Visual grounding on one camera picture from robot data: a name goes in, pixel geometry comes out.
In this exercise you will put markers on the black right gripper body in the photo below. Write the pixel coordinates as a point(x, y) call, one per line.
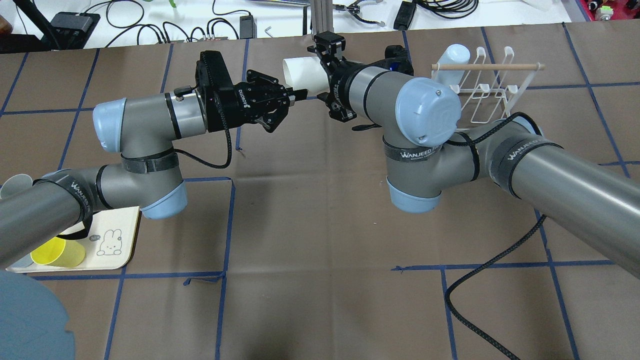
point(338, 85)

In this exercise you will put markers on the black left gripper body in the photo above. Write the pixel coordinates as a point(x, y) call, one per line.
point(223, 106)

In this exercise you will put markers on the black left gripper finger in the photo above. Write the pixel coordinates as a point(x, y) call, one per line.
point(294, 95)

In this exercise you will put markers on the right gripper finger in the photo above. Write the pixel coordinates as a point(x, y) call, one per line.
point(328, 46)

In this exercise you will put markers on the white ikea cup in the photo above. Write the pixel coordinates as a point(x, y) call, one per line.
point(305, 73)

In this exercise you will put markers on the light blue ikea cup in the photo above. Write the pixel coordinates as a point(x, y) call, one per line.
point(455, 54)

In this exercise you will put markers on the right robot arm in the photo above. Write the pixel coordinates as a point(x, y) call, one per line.
point(426, 153)

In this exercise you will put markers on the yellow ikea cup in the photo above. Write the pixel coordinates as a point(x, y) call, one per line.
point(59, 252)

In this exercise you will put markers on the grey ikea cup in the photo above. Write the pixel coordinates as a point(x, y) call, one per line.
point(15, 184)

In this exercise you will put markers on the black power adapter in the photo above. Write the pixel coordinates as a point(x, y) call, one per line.
point(404, 15)

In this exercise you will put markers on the cream bunny tray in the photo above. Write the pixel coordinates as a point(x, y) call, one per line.
point(108, 245)

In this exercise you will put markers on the aluminium frame post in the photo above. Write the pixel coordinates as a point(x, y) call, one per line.
point(321, 16)

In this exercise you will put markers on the white wire cup rack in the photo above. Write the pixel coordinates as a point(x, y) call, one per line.
point(489, 91)

